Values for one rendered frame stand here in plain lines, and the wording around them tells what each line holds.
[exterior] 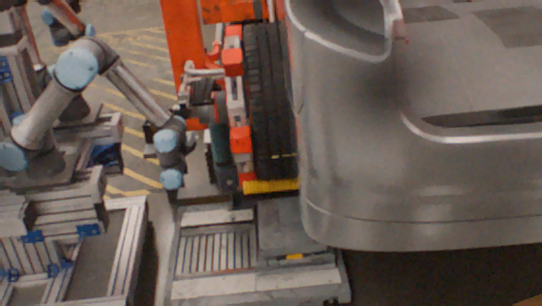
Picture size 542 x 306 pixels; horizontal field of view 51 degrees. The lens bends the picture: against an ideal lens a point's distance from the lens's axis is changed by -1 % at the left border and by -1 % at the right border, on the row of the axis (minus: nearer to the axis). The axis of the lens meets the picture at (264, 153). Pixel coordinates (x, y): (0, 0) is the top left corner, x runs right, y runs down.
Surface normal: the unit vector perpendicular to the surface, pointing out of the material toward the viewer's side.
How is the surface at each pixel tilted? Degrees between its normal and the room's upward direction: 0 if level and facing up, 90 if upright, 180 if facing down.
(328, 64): 92
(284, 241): 0
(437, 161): 96
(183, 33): 90
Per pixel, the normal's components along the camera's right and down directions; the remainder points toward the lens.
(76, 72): 0.04, 0.41
